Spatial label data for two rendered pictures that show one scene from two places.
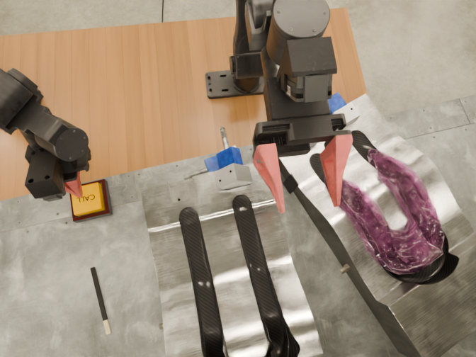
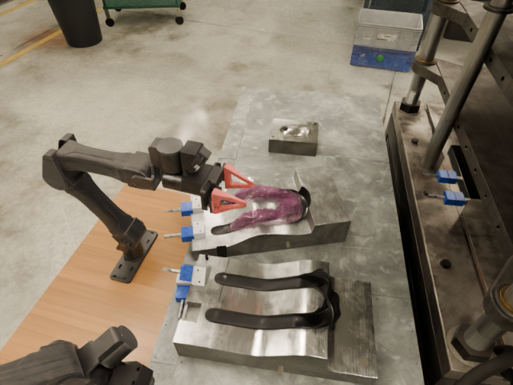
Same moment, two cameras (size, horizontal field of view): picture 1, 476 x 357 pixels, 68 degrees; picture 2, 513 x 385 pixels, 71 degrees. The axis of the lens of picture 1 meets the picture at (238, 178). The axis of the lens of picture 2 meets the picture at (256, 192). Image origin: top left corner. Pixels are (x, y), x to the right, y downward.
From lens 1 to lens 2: 49 cm
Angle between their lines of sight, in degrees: 38
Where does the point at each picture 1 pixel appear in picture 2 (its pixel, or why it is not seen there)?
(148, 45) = (53, 311)
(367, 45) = not seen: hidden behind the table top
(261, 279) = (274, 285)
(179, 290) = (260, 340)
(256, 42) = (154, 183)
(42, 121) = (101, 341)
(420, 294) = (314, 208)
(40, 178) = (135, 374)
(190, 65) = (95, 286)
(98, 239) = not seen: outside the picture
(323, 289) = not seen: hidden behind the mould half
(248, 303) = (285, 295)
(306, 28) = (177, 146)
